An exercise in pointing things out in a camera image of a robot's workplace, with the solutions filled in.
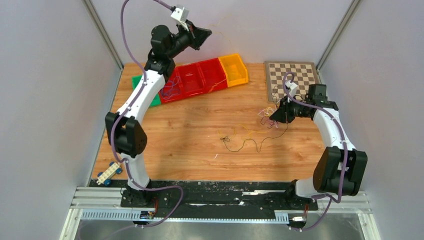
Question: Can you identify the middle red plastic bin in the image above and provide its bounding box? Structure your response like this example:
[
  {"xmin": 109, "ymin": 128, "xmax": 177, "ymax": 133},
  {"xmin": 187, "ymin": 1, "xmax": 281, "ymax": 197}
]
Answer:
[{"xmin": 176, "ymin": 63, "xmax": 205, "ymax": 99}]

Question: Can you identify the green plastic bin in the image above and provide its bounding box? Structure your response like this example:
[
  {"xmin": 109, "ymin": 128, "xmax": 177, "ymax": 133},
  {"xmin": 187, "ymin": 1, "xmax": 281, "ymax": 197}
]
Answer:
[{"xmin": 131, "ymin": 75, "xmax": 162, "ymax": 108}]

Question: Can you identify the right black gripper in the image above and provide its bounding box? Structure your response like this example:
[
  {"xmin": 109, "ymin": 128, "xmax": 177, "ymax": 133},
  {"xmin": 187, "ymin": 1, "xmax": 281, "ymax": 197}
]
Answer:
[{"xmin": 269, "ymin": 95, "xmax": 310, "ymax": 124}]

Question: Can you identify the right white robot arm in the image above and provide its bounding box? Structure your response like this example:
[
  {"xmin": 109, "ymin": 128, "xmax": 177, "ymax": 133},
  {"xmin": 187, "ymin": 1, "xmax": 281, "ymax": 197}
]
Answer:
[{"xmin": 270, "ymin": 82, "xmax": 368, "ymax": 209}]

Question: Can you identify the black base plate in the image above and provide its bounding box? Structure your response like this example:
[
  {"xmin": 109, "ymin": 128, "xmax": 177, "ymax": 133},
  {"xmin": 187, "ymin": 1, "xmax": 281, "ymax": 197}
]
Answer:
[{"xmin": 105, "ymin": 179, "xmax": 324, "ymax": 220}]

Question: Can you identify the red plastic bin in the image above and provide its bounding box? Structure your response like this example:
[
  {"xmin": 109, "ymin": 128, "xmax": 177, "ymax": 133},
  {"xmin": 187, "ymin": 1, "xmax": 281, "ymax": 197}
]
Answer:
[
  {"xmin": 176, "ymin": 63, "xmax": 205, "ymax": 99},
  {"xmin": 198, "ymin": 58, "xmax": 228, "ymax": 94},
  {"xmin": 159, "ymin": 69, "xmax": 183, "ymax": 104}
]

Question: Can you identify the wooden chessboard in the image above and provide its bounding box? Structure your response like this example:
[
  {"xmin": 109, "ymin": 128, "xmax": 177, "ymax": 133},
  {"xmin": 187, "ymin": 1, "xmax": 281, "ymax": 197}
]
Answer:
[{"xmin": 264, "ymin": 60, "xmax": 321, "ymax": 103}]

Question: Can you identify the white blue toy car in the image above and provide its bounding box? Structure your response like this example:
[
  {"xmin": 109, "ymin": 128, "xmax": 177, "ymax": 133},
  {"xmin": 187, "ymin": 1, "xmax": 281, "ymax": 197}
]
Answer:
[{"xmin": 96, "ymin": 161, "xmax": 123, "ymax": 187}]

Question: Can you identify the aluminium frame rail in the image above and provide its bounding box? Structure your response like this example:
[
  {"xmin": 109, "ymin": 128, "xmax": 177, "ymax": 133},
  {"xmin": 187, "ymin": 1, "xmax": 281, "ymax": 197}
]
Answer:
[{"xmin": 60, "ymin": 187, "xmax": 381, "ymax": 240}]

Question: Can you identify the left red plastic bin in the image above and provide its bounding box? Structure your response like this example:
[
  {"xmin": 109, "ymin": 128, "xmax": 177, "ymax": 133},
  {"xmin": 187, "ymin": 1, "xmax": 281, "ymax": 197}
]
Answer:
[{"xmin": 159, "ymin": 69, "xmax": 183, "ymax": 104}]

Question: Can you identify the yellow plastic bin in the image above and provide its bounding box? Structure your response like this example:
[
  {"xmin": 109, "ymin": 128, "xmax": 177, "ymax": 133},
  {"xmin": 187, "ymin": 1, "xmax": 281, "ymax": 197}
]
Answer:
[{"xmin": 218, "ymin": 53, "xmax": 249, "ymax": 88}]

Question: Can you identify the right red plastic bin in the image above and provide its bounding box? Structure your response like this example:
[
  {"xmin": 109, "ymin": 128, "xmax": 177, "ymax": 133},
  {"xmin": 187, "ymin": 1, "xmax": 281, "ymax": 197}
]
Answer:
[{"xmin": 198, "ymin": 58, "xmax": 228, "ymax": 94}]

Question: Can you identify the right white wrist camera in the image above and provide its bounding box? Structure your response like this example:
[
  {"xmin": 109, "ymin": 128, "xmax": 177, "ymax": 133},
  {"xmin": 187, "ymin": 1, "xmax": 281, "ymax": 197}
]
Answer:
[{"xmin": 285, "ymin": 81, "xmax": 298, "ymax": 102}]

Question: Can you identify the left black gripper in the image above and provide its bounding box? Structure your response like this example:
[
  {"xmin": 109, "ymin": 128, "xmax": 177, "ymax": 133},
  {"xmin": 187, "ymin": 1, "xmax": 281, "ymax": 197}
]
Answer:
[{"xmin": 165, "ymin": 19, "xmax": 211, "ymax": 60}]

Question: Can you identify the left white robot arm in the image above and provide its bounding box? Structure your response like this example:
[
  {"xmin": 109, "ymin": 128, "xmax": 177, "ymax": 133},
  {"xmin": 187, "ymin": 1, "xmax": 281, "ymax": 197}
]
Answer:
[{"xmin": 105, "ymin": 22, "xmax": 213, "ymax": 207}]

